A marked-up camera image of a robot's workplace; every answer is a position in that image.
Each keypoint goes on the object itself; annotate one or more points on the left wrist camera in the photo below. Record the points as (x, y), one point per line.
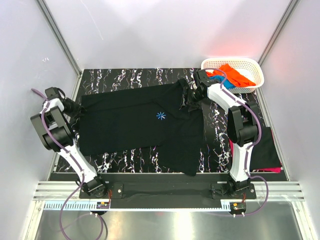
(54, 92)

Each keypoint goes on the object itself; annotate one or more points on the orange t shirt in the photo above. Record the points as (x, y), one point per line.
(232, 75)

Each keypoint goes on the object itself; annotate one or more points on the folded black t shirt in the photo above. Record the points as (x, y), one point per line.
(264, 154)

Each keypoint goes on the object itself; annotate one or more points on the left aluminium frame post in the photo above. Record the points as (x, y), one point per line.
(44, 8)

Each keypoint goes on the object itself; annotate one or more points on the blue t shirt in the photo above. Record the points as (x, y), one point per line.
(227, 84)

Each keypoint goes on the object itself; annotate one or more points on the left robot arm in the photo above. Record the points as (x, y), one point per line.
(56, 134)

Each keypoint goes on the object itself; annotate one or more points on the black polo shirt blue logo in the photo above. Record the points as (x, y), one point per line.
(144, 117)

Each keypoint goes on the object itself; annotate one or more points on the right aluminium frame post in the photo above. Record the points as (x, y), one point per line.
(289, 10)

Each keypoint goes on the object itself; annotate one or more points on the aluminium front rail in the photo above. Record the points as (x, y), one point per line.
(277, 190)

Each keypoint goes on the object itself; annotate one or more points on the folded magenta t shirt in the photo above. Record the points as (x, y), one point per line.
(272, 170)

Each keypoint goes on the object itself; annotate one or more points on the white plastic laundry basket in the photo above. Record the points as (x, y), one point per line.
(245, 66)

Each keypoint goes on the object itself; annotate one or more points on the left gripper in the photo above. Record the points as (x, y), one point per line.
(77, 108)

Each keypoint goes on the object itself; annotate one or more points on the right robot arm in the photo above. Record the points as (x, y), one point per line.
(243, 127)

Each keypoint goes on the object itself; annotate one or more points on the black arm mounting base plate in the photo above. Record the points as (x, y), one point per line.
(161, 202)

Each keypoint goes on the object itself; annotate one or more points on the aluminium frame post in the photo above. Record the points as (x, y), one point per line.
(44, 8)
(289, 10)

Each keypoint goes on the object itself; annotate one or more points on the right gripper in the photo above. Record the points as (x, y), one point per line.
(194, 106)

